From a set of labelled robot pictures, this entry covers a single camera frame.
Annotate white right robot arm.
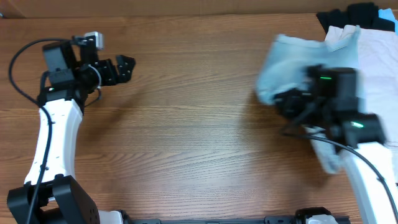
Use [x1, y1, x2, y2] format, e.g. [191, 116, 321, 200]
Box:
[274, 65, 397, 223]

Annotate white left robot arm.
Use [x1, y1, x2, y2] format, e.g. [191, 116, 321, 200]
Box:
[7, 35, 136, 223]

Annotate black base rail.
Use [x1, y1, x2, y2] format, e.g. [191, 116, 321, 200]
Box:
[122, 207, 351, 224]

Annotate light blue denim shorts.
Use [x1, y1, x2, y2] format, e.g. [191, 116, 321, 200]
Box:
[255, 26, 361, 174]

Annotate brown cardboard back panel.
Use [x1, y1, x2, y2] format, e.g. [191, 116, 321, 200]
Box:
[1, 0, 397, 18]

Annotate black garment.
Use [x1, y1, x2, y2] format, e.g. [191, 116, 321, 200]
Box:
[316, 2, 397, 33]

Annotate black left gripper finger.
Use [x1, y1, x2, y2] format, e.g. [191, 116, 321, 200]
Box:
[117, 68, 132, 83]
[116, 55, 136, 70]

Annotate beige folded garment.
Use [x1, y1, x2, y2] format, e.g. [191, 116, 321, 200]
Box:
[325, 24, 398, 184]

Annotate light blue garment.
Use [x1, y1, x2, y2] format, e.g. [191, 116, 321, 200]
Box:
[378, 8, 398, 33]

